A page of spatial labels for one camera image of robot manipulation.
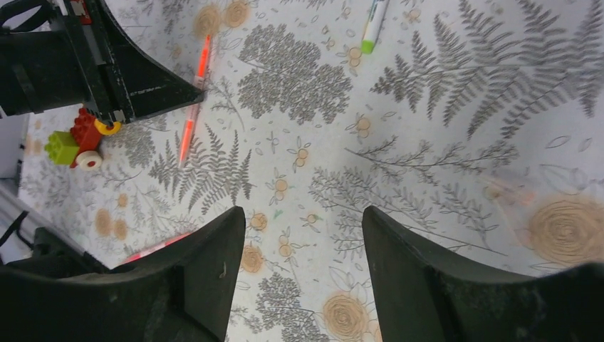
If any red green toy car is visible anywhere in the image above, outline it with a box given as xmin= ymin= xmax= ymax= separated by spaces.
xmin=44 ymin=107 xmax=123 ymax=171

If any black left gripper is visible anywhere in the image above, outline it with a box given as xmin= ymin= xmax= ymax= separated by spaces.
xmin=1 ymin=1 xmax=205 ymax=124

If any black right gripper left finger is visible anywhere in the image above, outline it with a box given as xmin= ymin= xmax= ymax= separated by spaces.
xmin=1 ymin=207 xmax=245 ymax=341

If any red gel pen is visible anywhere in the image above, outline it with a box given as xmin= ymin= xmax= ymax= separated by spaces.
xmin=178 ymin=35 xmax=212 ymax=168

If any floral patterned table mat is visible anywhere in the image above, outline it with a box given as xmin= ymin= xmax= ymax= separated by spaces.
xmin=19 ymin=1 xmax=603 ymax=341

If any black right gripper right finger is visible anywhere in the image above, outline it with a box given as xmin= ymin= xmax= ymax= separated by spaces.
xmin=362 ymin=206 xmax=603 ymax=341

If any white green marker pen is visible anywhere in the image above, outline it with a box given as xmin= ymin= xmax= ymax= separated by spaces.
xmin=360 ymin=0 xmax=390 ymax=54

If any transparent red pen cap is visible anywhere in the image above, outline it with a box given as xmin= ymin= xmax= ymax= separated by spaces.
xmin=481 ymin=177 xmax=536 ymax=206

